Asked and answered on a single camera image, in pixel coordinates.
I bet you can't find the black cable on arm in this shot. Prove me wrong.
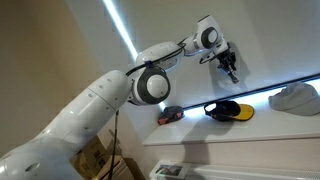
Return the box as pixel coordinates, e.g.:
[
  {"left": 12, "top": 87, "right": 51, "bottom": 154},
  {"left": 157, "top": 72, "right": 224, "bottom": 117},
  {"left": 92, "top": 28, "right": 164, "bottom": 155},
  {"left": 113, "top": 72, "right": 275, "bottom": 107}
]
[{"left": 125, "top": 37, "right": 218, "bottom": 77}]

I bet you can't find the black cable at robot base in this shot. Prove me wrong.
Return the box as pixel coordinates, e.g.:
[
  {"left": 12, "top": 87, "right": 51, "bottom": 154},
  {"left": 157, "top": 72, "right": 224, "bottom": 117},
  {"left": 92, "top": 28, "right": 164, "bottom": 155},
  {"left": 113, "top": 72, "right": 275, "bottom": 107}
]
[{"left": 108, "top": 109, "right": 120, "bottom": 180}]

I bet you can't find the navy cap with yellow logo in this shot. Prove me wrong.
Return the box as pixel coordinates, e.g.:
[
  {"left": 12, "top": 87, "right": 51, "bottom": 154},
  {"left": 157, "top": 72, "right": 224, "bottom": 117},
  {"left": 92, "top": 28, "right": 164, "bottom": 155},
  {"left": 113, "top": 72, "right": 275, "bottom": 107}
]
[{"left": 203, "top": 100, "right": 255, "bottom": 123}]

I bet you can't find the open white drawer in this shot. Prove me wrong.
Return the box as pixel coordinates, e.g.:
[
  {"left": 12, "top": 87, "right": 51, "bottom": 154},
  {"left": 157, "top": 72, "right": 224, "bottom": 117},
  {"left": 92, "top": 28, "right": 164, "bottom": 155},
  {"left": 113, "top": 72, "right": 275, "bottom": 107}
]
[{"left": 147, "top": 159, "right": 320, "bottom": 180}]

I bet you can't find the white roller blind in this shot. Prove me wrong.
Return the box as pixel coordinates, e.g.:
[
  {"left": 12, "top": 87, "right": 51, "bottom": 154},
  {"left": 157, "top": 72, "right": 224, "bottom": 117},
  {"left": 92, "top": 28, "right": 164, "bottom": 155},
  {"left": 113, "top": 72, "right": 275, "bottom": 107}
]
[{"left": 103, "top": 0, "right": 320, "bottom": 109}]

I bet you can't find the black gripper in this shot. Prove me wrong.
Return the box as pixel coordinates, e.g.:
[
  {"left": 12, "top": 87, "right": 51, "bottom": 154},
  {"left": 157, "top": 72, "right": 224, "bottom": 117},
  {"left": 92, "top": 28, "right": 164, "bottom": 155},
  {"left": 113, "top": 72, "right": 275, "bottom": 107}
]
[{"left": 215, "top": 49, "right": 240, "bottom": 81}]

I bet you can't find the colourful sticker on radiator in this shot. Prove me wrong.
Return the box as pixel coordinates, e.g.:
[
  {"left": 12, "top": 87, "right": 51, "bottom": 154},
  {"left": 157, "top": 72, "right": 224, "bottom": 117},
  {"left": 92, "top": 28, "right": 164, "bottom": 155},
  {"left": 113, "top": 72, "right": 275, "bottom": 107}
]
[{"left": 153, "top": 163, "right": 183, "bottom": 177}]

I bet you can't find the small cardboard box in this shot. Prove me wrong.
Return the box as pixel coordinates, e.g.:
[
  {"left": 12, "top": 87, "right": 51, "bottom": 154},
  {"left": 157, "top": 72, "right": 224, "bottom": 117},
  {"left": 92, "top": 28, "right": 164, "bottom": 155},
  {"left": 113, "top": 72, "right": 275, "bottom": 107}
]
[{"left": 69, "top": 134, "right": 110, "bottom": 180}]

